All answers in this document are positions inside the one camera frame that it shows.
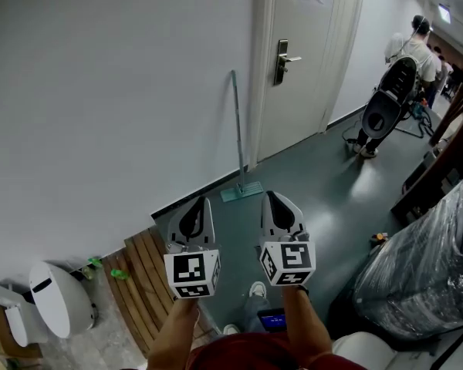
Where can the plastic-wrapped bundle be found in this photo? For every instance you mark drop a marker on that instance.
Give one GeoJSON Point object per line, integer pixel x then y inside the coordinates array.
{"type": "Point", "coordinates": [420, 272]}

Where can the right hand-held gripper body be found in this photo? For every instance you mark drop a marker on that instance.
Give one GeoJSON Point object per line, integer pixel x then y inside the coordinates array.
{"type": "Point", "coordinates": [289, 262]}

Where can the person's blue jeans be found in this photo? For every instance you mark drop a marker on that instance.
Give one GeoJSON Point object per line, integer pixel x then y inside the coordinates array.
{"type": "Point", "coordinates": [256, 310]}

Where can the person's white shoe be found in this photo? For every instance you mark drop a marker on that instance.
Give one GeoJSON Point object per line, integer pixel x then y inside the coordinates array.
{"type": "Point", "coordinates": [230, 329]}
{"type": "Point", "coordinates": [258, 288]}

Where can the white box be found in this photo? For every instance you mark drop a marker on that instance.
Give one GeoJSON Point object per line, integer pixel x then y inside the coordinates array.
{"type": "Point", "coordinates": [7, 314]}

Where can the white door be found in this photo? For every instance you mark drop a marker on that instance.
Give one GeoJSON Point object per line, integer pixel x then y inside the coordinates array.
{"type": "Point", "coordinates": [301, 98]}

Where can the wooden slatted board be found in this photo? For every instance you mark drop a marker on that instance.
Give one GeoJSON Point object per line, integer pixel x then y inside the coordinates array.
{"type": "Point", "coordinates": [139, 276]}

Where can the person's red shirt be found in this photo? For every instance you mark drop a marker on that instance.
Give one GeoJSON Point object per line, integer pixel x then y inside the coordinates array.
{"type": "Point", "coordinates": [262, 355]}

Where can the dark wooden furniture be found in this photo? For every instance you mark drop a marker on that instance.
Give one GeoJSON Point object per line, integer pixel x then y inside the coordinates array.
{"type": "Point", "coordinates": [443, 156]}

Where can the person's right forearm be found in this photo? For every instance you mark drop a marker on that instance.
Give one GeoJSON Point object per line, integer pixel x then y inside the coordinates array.
{"type": "Point", "coordinates": [306, 318]}

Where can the blue-screen phone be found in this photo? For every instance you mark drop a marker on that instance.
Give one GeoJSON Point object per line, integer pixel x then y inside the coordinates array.
{"type": "Point", "coordinates": [272, 320]}

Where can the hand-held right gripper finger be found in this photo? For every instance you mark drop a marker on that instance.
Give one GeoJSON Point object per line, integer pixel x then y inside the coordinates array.
{"type": "Point", "coordinates": [265, 222]}
{"type": "Point", "coordinates": [298, 218]}

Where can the person's right white shoe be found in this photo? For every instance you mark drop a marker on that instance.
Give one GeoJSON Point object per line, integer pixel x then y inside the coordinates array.
{"type": "Point", "coordinates": [258, 288]}

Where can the person's left white shoe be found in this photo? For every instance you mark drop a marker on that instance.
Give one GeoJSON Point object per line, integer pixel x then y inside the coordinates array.
{"type": "Point", "coordinates": [230, 329]}

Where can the small ceiling light panel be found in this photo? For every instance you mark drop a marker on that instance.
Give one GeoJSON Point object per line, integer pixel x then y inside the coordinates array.
{"type": "Point", "coordinates": [445, 14]}

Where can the black wristband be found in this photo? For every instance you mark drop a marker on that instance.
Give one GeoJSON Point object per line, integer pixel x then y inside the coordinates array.
{"type": "Point", "coordinates": [303, 289]}

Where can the green labelled clear bottle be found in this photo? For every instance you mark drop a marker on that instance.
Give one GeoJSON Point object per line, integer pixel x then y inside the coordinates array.
{"type": "Point", "coordinates": [119, 274]}
{"type": "Point", "coordinates": [94, 262]}

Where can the person's left forearm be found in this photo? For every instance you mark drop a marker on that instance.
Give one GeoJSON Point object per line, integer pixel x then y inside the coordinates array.
{"type": "Point", "coordinates": [173, 330]}

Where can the white rounded seat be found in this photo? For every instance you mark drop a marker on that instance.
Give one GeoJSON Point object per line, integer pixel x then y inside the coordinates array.
{"type": "Point", "coordinates": [362, 353]}

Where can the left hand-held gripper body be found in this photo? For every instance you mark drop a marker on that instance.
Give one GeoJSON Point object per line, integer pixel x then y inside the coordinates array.
{"type": "Point", "coordinates": [191, 270]}

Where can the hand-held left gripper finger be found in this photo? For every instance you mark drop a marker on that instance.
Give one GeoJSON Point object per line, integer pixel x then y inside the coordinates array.
{"type": "Point", "coordinates": [209, 226]}
{"type": "Point", "coordinates": [174, 229]}

